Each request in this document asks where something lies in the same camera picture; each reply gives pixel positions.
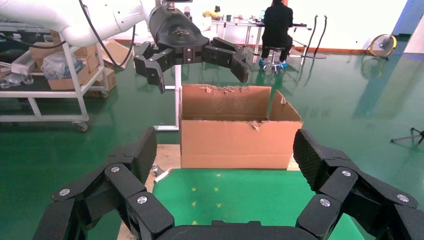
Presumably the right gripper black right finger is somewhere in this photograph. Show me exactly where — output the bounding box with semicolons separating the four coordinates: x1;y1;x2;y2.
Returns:
293;129;424;240

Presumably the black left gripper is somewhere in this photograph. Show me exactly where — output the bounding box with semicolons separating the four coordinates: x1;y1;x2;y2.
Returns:
133;5;250;95

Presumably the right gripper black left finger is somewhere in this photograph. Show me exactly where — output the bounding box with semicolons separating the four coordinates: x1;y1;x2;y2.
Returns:
33;126;175;240

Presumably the flat cardboard sheet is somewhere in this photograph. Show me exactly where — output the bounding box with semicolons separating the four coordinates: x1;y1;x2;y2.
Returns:
100;39;133;70

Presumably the large open cardboard carton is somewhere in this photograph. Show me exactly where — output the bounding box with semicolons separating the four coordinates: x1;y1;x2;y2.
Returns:
178;83;304;170

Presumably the brown cardboard box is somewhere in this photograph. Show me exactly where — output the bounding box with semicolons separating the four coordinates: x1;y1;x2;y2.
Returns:
29;41;100;70
47;64;100;91
84;67;117;99

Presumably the silver spring clamp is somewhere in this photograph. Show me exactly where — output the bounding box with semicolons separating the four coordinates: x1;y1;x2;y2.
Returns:
150;164;174;184

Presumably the yellow object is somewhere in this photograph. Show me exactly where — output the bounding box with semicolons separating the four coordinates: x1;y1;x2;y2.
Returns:
202;5;222;20

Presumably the white desk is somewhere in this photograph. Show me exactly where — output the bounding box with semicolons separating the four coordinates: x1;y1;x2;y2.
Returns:
211;18;312;64

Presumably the green cloth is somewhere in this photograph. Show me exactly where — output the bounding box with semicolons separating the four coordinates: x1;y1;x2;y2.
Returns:
152;168;365;240

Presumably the wheeled stool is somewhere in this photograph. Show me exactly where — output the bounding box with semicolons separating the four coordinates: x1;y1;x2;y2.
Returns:
259;46;287;74

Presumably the person in black clothes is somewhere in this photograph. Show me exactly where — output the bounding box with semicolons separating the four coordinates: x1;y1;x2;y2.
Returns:
258;0;295;69

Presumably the black tripod stand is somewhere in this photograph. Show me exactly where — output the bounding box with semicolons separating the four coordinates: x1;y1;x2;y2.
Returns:
390;127;424;146

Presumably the white wheeled shelf cart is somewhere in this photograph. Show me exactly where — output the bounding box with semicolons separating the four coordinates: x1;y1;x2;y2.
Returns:
0;21;110;133

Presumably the clear plastic bag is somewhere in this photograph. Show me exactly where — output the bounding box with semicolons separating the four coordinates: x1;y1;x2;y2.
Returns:
41;51;85;80

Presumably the yellow floor fan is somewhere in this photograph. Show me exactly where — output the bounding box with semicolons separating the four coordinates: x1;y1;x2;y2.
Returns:
369;33;398;61

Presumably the white metal stand frame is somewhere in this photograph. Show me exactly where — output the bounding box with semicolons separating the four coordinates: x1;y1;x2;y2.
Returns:
153;64;182;132

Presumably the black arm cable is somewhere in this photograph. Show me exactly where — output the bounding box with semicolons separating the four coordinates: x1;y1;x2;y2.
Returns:
0;0;137;69

